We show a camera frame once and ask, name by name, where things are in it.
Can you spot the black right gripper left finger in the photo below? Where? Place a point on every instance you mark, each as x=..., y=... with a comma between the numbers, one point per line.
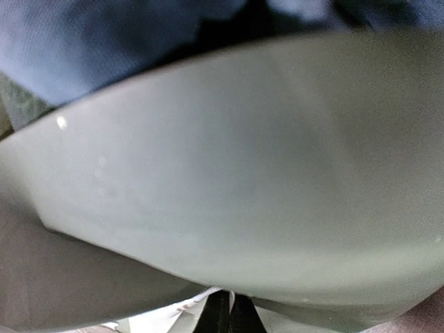
x=215, y=314

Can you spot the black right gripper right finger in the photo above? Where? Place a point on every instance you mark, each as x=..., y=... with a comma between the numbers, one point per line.
x=244, y=317

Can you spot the white ribbon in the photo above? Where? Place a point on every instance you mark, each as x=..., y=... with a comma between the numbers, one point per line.
x=162, y=319

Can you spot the pink and green wrapping paper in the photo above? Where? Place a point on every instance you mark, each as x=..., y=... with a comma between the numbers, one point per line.
x=304, y=172

